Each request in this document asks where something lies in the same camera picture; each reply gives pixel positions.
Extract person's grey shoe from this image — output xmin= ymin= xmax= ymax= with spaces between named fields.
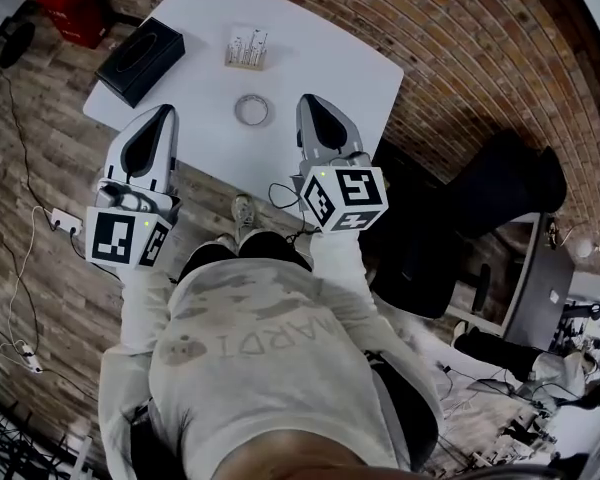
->
xmin=231 ymin=193 xmax=257 ymax=247

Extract person's right forearm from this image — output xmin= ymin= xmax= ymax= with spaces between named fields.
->
xmin=306 ymin=227 xmax=377 ymax=320

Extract red box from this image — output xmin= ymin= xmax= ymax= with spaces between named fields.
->
xmin=35 ymin=0 xmax=112 ymax=51

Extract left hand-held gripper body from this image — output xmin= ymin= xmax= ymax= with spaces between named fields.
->
xmin=85 ymin=179 xmax=183 ymax=270

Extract white power strip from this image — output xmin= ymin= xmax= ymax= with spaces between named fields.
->
xmin=49 ymin=207 xmax=84 ymax=235
xmin=19 ymin=342 xmax=44 ymax=375

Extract black tissue box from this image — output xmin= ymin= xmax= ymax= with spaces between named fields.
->
xmin=94 ymin=16 xmax=187 ymax=110

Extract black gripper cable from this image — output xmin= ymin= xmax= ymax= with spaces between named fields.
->
xmin=268 ymin=182 xmax=322 ymax=247

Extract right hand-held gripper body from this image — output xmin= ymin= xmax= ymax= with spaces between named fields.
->
xmin=291 ymin=152 xmax=391 ymax=234

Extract clear tape roll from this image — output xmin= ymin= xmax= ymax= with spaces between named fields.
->
xmin=233 ymin=93 xmax=276 ymax=129

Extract person's left forearm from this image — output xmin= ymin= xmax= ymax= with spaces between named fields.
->
xmin=119 ymin=262 xmax=179 ymax=355

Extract white globe desk lamp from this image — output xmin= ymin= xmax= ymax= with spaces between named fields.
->
xmin=548 ymin=219 xmax=600 ymax=260

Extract black round stand base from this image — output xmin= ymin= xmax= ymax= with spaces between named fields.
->
xmin=0 ymin=21 xmax=37 ymax=70

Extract black office chair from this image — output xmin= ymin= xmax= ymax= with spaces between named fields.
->
xmin=358 ymin=128 xmax=568 ymax=320

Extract person's black trousers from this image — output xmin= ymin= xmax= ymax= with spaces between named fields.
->
xmin=179 ymin=228 xmax=314 ymax=285

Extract dark grey desk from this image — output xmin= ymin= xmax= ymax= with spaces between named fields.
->
xmin=446 ymin=211 xmax=577 ymax=352

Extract rack of white tubes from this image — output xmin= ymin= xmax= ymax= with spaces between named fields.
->
xmin=223 ymin=24 xmax=270 ymax=73

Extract black power cable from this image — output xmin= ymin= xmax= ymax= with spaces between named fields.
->
xmin=69 ymin=226 xmax=122 ymax=283

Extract white power cable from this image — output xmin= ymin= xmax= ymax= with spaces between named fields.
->
xmin=6 ymin=205 xmax=56 ymax=350

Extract person's light sweatshirt torso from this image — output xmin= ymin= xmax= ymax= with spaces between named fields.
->
xmin=96 ymin=257 xmax=445 ymax=480

